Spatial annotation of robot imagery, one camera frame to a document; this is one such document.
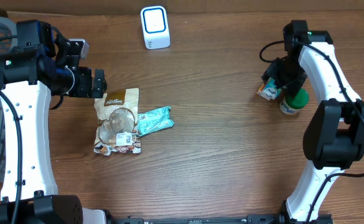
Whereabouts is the small teal tissue pack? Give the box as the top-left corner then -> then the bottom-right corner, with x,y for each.
261,78 -> 282,100

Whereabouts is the brown white snack pouch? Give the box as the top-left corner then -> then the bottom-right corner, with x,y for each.
93,88 -> 141,156

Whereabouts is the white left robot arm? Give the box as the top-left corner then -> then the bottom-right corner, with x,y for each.
0,20 -> 111,223

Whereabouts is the white barcode scanner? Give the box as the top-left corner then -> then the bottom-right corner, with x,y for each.
140,6 -> 170,50

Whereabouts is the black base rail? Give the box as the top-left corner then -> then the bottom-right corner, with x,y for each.
106,214 -> 334,224

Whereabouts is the orange tissue pack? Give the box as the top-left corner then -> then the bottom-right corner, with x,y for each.
256,84 -> 265,96

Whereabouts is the green lid jar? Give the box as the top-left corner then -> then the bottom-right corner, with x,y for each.
279,88 -> 309,115

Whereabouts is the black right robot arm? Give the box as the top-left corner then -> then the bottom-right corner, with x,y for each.
247,20 -> 364,223

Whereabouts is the large teal wipes pack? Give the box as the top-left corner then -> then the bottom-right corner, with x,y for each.
138,106 -> 174,136

